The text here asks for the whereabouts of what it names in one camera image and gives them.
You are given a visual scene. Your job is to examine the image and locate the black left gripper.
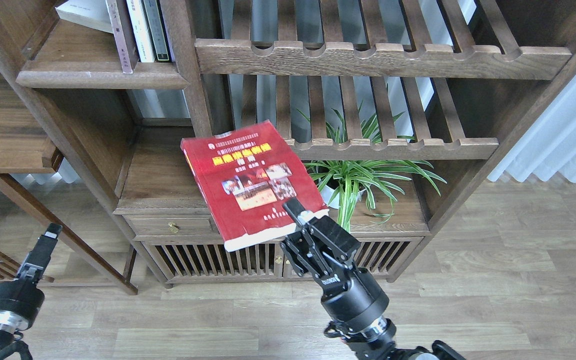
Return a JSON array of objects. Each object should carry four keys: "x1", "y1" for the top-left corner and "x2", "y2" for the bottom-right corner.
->
[{"x1": 0, "y1": 223, "x2": 63, "y2": 332}]

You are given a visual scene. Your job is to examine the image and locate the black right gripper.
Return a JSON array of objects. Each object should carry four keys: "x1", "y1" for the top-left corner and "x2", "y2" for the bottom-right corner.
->
[{"x1": 280, "y1": 198, "x2": 389, "y2": 335}]

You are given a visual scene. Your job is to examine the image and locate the red book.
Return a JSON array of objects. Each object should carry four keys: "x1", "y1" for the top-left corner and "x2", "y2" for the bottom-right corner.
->
[{"x1": 180, "y1": 120, "x2": 329, "y2": 252}]

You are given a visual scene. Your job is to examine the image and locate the yellow-green book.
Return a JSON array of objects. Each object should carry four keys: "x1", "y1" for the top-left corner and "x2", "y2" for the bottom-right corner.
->
[{"x1": 55, "y1": 0, "x2": 113, "y2": 34}]

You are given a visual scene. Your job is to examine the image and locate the maroon book white characters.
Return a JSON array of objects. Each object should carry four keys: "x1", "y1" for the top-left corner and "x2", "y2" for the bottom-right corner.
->
[{"x1": 105, "y1": 0, "x2": 139, "y2": 75}]

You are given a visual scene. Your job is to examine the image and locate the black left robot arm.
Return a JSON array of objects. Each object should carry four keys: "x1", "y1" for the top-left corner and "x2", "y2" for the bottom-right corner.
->
[{"x1": 0, "y1": 223, "x2": 62, "y2": 360}]

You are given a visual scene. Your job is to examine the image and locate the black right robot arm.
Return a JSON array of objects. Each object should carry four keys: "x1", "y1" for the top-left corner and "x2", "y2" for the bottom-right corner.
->
[{"x1": 280, "y1": 198, "x2": 463, "y2": 360}]

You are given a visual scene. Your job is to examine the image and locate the white plant pot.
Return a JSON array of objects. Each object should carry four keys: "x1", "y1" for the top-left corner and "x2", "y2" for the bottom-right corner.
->
[{"x1": 321, "y1": 180, "x2": 366, "y2": 210}]

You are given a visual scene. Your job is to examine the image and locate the brass cabinet door knobs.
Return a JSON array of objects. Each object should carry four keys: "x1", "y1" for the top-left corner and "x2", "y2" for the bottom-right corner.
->
[{"x1": 274, "y1": 255, "x2": 291, "y2": 265}]

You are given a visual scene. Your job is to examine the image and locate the green spider plant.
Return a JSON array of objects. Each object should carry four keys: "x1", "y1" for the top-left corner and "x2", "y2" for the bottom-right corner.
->
[{"x1": 298, "y1": 100, "x2": 447, "y2": 236}]

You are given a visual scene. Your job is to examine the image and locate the wooden side table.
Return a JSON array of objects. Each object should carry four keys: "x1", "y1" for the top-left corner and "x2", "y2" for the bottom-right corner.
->
[{"x1": 0, "y1": 73, "x2": 138, "y2": 296}]

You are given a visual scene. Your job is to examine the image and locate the brass drawer knob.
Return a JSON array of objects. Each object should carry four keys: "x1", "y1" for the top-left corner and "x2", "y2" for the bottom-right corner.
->
[{"x1": 167, "y1": 222, "x2": 179, "y2": 234}]

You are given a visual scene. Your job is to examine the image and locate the dark wooden bookshelf cabinet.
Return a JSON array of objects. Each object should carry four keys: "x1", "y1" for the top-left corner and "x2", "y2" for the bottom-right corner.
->
[{"x1": 0, "y1": 0, "x2": 576, "y2": 287}]

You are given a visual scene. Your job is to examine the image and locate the white upright book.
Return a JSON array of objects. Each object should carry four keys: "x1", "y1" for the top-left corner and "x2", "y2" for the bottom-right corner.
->
[{"x1": 126, "y1": 0, "x2": 156, "y2": 63}]

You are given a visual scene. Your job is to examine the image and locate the white curtain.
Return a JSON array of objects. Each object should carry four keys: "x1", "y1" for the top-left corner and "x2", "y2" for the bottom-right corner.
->
[{"x1": 487, "y1": 75, "x2": 576, "y2": 183}]

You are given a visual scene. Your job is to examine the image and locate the dark green upright book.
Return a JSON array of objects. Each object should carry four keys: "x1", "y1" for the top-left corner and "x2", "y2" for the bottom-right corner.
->
[{"x1": 143, "y1": 0, "x2": 172, "y2": 63}]

